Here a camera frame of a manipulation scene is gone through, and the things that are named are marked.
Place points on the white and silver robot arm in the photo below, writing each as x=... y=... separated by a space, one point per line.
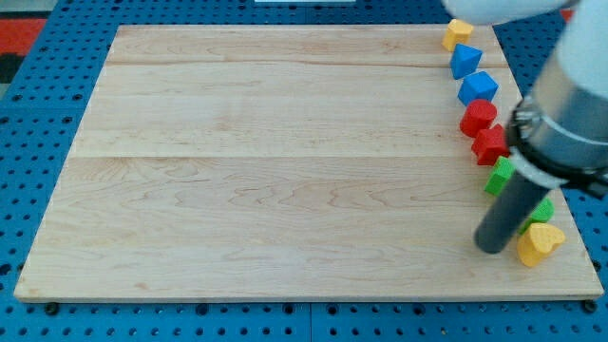
x=557 y=134

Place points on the light wooden board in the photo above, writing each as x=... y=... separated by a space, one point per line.
x=280 y=163

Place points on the red cylinder block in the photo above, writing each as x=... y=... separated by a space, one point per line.
x=479 y=114

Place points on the red star block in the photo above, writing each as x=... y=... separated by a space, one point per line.
x=489 y=145

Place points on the blue cube block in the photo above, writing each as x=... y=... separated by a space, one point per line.
x=477 y=86

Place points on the blue triangle block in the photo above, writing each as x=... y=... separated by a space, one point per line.
x=464 y=60

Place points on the green cube block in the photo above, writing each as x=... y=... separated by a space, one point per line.
x=501 y=173

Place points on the yellow hexagon block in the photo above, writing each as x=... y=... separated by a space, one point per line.
x=457 y=32

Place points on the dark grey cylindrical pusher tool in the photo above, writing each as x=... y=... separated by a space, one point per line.
x=518 y=199

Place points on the green cylinder block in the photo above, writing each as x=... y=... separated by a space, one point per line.
x=541 y=214

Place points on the yellow heart block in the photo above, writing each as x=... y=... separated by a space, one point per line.
x=538 y=242

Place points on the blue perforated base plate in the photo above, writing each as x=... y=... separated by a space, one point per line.
x=56 y=53

